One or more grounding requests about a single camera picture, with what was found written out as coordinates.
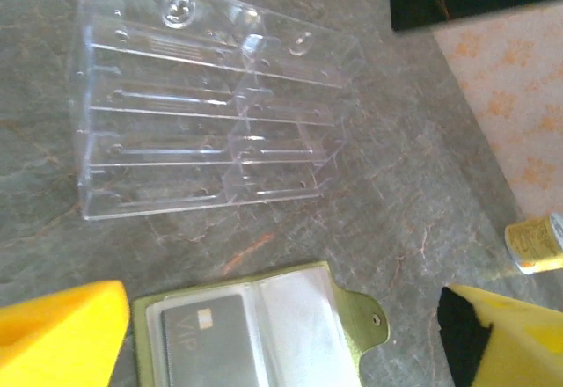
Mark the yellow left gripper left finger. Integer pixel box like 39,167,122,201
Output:
0,279,132,387

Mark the small green black block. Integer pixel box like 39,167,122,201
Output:
160,293,260,387

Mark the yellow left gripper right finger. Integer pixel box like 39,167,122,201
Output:
436,283,563,387

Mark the clear acrylic card stand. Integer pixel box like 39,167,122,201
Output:
68,0,366,222

